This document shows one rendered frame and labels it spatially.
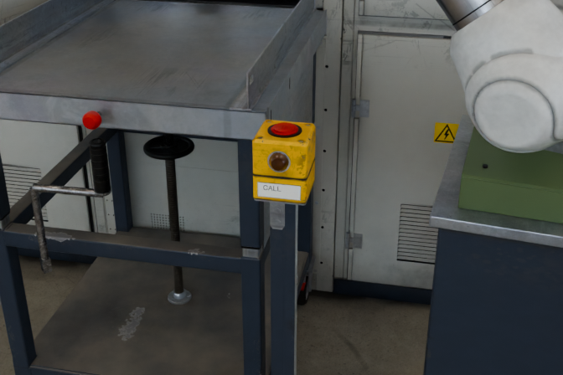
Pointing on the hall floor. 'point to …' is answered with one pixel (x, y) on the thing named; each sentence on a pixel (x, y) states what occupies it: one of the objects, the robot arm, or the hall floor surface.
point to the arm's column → (495, 307)
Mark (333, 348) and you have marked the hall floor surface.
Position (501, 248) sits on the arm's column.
